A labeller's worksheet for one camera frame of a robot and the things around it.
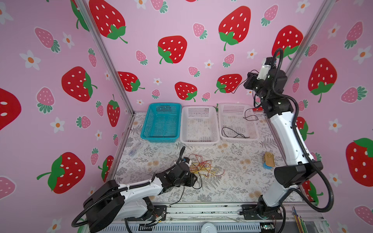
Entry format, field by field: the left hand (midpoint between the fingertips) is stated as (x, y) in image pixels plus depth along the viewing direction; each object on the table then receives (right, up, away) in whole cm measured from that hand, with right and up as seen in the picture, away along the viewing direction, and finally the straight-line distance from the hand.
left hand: (196, 178), depth 82 cm
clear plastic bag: (-41, +13, +16) cm, 46 cm away
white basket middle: (+4, +30, +28) cm, 42 cm away
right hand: (+25, +56, -13) cm, 63 cm away
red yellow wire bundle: (+2, +5, +7) cm, 9 cm away
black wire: (+33, +24, +25) cm, 48 cm away
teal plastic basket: (-26, +33, +32) cm, 53 cm away
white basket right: (+34, +33, +32) cm, 57 cm away
